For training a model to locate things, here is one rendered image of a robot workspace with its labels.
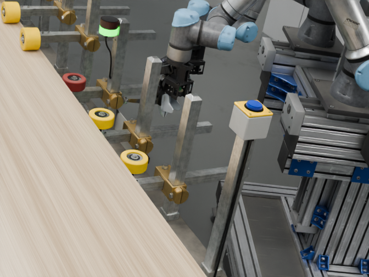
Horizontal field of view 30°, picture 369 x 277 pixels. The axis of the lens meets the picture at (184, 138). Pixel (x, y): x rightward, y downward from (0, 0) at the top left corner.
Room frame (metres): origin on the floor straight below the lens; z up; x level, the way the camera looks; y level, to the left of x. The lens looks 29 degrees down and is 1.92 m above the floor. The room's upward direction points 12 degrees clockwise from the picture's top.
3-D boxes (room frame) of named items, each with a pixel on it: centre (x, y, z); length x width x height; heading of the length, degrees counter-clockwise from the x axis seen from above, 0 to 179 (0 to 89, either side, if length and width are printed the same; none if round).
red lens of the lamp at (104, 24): (2.08, 0.32, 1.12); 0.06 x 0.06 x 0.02
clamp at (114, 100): (2.12, 0.29, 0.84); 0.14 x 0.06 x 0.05; 34
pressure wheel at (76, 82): (2.07, 0.41, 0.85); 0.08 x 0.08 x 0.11
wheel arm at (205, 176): (1.76, -0.04, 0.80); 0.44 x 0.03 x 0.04; 124
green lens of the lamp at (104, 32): (2.08, 0.32, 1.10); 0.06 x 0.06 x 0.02
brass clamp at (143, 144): (1.92, 0.15, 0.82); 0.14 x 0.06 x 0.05; 34
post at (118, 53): (2.10, 0.28, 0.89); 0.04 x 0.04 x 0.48; 34
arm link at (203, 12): (2.31, 0.05, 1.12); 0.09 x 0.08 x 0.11; 134
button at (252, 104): (1.47, -0.15, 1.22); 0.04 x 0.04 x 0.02
